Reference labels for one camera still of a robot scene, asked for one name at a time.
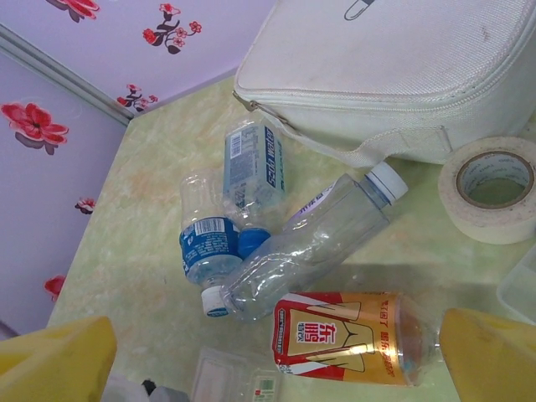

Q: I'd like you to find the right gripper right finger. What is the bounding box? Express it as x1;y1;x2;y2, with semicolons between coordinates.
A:
437;307;536;402

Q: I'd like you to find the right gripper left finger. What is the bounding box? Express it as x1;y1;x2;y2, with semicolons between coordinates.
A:
0;314;118;402

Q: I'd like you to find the red gold label bottle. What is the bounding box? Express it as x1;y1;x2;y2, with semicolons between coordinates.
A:
271;291;445;387

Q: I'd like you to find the clear bottle green label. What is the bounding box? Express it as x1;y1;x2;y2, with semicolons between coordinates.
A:
190;346;281;402

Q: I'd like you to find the blue label plastic bottle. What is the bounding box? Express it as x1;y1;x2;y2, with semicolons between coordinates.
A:
178;173;245;319

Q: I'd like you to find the clear bottle white cap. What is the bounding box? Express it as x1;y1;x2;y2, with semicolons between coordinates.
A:
218;161;410;323

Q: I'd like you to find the soda water bottle blue cap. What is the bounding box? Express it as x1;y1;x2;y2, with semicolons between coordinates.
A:
221;116;290;263

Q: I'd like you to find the clear plastic container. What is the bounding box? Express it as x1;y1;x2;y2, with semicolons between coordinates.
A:
497;249;536;326

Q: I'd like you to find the beige masking tape roll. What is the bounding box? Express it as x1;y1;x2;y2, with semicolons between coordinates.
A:
437;136;536;246

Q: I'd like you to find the white zippered fabric case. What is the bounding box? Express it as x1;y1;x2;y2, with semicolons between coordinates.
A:
232;0;536;169

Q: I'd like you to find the aluminium corner post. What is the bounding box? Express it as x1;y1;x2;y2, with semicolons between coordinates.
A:
0;23;131;126

